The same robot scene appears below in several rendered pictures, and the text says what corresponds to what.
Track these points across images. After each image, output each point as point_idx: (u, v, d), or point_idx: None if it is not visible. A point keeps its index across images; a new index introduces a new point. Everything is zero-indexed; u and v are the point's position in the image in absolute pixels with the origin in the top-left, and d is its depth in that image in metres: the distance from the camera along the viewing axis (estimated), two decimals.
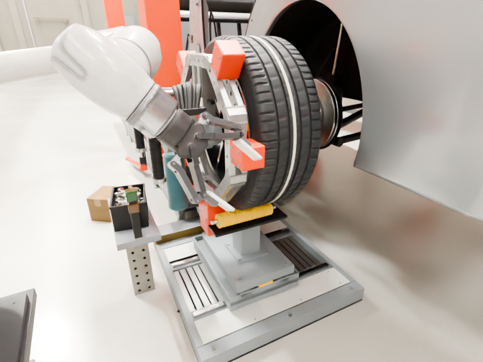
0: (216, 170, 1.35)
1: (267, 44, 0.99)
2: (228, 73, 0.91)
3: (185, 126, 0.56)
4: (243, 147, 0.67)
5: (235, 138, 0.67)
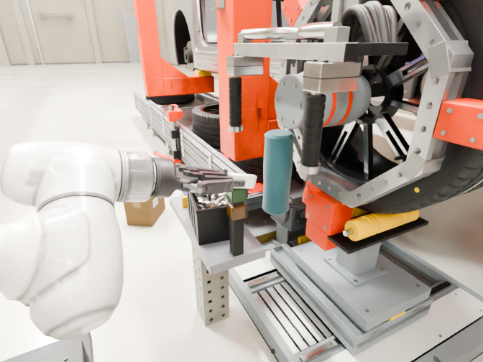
0: None
1: None
2: None
3: None
4: None
5: None
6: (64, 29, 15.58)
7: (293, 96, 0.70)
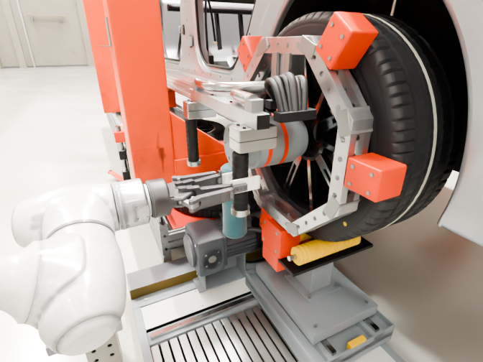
0: None
1: (425, 72, 0.66)
2: (346, 60, 0.63)
3: (159, 179, 0.58)
4: (232, 178, 0.67)
5: (221, 182, 0.67)
6: (56, 32, 15.51)
7: None
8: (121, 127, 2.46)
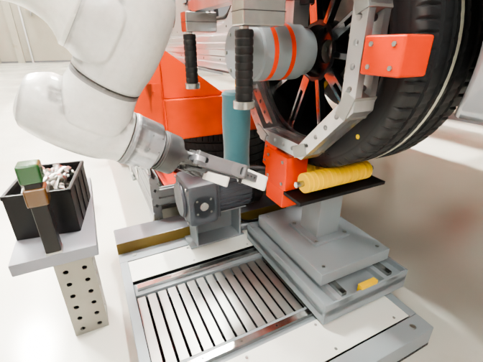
0: (274, 95, 1.05)
1: None
2: None
3: (175, 135, 0.57)
4: (213, 174, 0.69)
5: (202, 173, 0.68)
6: None
7: None
8: None
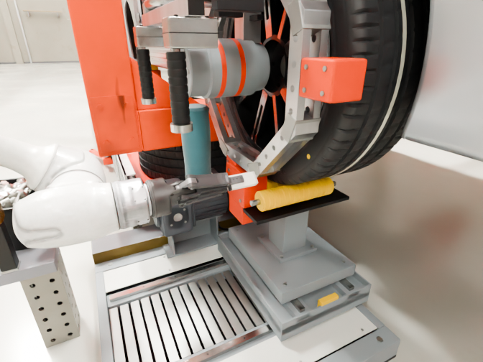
0: (238, 108, 1.03)
1: None
2: None
3: None
4: None
5: None
6: (52, 28, 15.42)
7: None
8: None
